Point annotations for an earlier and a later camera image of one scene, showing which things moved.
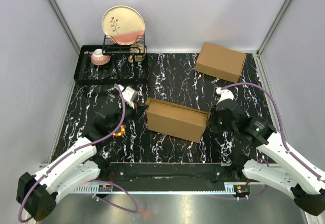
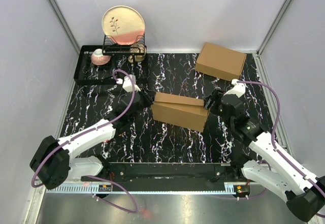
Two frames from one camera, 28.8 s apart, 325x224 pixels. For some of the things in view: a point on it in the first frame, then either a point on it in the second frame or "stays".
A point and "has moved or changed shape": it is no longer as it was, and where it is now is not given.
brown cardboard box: (180, 121) has moved or changed shape
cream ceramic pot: (137, 52) stays
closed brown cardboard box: (220, 62) stays
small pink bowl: (98, 58) stays
